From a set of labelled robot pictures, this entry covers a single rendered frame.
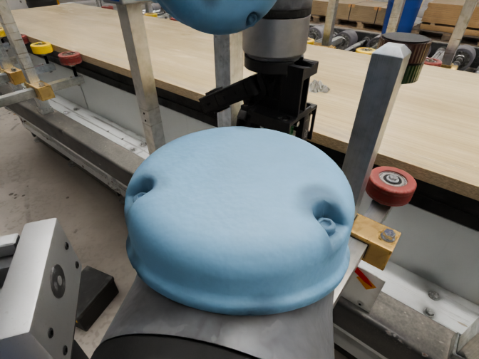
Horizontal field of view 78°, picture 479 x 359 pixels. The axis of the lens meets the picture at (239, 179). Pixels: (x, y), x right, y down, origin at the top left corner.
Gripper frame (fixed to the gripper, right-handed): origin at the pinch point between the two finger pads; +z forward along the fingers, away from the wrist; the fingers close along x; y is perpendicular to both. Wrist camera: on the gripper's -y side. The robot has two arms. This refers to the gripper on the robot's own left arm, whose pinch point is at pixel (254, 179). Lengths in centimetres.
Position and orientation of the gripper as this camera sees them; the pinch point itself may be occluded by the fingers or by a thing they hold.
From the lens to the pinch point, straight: 48.8
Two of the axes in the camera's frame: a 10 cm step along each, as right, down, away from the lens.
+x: 6.2, -4.8, 6.2
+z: 0.0, 7.9, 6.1
